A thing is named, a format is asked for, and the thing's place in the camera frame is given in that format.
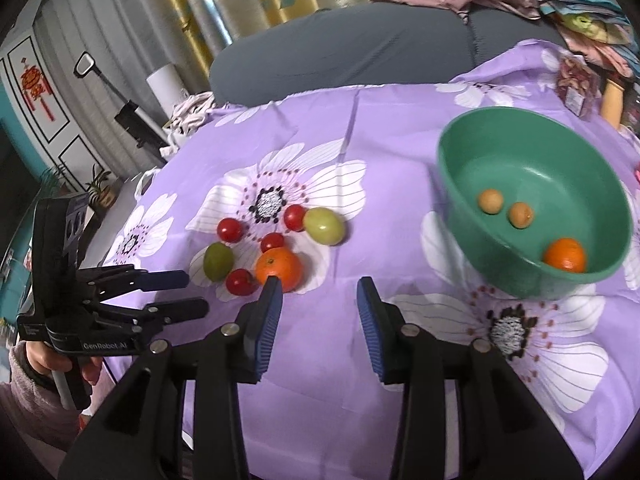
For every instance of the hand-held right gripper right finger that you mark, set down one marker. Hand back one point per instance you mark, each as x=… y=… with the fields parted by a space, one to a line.
x=372 y=330

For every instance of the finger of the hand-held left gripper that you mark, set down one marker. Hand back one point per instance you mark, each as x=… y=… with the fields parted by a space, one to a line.
x=167 y=280
x=185 y=308

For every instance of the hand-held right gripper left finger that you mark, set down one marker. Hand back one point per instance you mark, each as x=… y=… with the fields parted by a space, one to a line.
x=265 y=330

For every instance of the red cherry tomato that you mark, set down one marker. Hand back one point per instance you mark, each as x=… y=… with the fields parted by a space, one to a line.
x=294 y=217
x=230 y=230
x=240 y=281
x=272 y=241

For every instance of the dark green round fruit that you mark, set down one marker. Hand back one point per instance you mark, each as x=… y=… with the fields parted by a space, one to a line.
x=218 y=260

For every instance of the orange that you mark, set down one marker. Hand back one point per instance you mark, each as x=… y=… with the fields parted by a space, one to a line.
x=280 y=266
x=565 y=256

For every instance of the pale green round fruit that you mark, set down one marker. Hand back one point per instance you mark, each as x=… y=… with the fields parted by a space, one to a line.
x=324 y=226

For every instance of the green plastic bowl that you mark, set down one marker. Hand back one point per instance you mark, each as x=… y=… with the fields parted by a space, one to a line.
x=525 y=160

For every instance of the person's left forearm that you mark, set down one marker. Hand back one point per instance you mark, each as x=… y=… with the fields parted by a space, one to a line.
x=30 y=410

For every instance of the person's left hand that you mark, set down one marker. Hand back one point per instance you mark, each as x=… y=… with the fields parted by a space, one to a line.
x=42 y=357

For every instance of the potted plant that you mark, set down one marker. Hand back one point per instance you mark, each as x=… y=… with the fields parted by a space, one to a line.
x=102 y=195

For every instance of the black floor stand device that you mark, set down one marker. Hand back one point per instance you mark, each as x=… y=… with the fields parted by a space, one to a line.
x=132 y=120

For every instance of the white patterned cloth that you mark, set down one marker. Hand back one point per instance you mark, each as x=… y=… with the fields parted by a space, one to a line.
x=187 y=112

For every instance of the purple floral cloth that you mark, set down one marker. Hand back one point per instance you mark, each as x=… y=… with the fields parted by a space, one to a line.
x=350 y=160

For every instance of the small tan longan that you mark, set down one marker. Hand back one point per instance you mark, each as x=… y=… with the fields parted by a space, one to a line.
x=490 y=201
x=521 y=215

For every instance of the white cylinder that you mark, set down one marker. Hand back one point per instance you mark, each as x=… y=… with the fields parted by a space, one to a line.
x=167 y=87

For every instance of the grey sheer curtain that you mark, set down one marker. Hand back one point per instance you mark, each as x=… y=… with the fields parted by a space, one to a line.
x=115 y=20

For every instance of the grey sofa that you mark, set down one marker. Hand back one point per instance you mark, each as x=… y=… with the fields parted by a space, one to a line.
x=350 y=45

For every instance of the yellow cylinder bottle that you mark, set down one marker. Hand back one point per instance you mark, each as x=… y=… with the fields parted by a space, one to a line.
x=612 y=102

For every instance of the stack of folded clothes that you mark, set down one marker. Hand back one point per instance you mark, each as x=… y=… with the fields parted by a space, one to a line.
x=590 y=25

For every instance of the red knot wall decoration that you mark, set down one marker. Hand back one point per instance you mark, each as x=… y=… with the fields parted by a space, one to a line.
x=35 y=85

